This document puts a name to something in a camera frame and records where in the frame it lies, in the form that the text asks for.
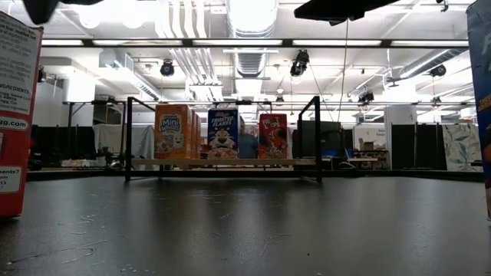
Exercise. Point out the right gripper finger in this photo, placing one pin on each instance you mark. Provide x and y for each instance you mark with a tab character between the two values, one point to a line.
326	11

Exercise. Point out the red Froot Loops cereal box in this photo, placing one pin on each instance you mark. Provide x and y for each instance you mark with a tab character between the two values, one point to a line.
15	153
273	138

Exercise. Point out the blue Frosted Flakes cereal box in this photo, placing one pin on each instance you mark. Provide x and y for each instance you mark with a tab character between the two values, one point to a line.
481	76
223	138

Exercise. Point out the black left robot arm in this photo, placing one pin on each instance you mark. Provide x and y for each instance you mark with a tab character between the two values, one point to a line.
38	11

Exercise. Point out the white LED light strip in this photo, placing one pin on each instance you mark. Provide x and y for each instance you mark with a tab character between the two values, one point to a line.
337	42
61	42
134	42
238	42
429	42

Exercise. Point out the black round ceiling fixture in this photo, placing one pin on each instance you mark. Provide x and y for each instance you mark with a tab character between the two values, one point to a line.
41	74
167	68
438	70

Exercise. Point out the black monitor screen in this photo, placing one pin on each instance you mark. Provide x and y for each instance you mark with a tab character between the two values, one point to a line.
330	138

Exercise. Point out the brown cardboard box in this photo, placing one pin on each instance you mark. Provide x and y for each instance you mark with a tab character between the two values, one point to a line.
368	145

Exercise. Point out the black partition panel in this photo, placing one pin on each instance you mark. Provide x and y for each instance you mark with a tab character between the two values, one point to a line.
422	145
57	142

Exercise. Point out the black overhead crossbar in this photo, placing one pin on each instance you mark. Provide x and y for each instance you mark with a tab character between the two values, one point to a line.
87	42

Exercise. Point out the black overhead camera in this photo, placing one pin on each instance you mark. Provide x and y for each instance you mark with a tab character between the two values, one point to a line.
300	63

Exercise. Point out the silver ventilation duct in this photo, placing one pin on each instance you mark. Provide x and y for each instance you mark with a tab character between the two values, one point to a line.
251	19

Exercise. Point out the grey diagonal ceiling duct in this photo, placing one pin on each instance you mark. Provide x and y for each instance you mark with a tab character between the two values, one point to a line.
426	63

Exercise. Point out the black frame wooden shelf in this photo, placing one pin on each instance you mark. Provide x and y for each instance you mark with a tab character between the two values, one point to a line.
127	145

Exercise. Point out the black metal table frame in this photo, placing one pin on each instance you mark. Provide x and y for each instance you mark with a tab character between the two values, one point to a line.
76	174

